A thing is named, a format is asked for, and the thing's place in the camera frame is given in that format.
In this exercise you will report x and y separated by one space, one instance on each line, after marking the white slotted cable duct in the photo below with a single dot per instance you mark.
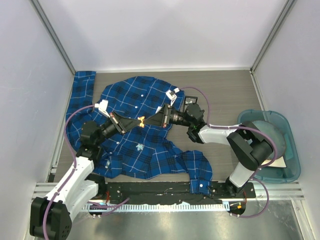
183 207

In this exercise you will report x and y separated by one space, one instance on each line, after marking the black square frame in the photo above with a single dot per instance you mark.
188 100

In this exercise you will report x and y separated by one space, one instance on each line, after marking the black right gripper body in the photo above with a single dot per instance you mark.
175 117

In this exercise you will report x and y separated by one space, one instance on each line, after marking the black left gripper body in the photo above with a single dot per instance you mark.
109 129

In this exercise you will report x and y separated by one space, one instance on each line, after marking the orange leaf brooch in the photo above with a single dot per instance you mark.
142 121

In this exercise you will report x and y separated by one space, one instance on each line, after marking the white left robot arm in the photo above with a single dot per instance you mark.
52 216

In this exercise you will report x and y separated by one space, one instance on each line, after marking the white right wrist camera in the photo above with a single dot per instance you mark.
172 95

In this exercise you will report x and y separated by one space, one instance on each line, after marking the silver blue leaf brooch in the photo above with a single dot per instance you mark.
139 147

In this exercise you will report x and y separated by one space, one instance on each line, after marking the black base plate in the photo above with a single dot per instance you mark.
169 193

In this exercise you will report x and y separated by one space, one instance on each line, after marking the round blue plate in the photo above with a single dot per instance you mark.
274 133

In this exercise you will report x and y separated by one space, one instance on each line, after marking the teal plastic bin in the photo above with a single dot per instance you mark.
286 168

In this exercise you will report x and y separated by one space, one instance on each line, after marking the blue plaid shirt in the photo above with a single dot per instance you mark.
144 152

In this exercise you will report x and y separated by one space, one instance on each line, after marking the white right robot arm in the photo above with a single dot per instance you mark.
250 145

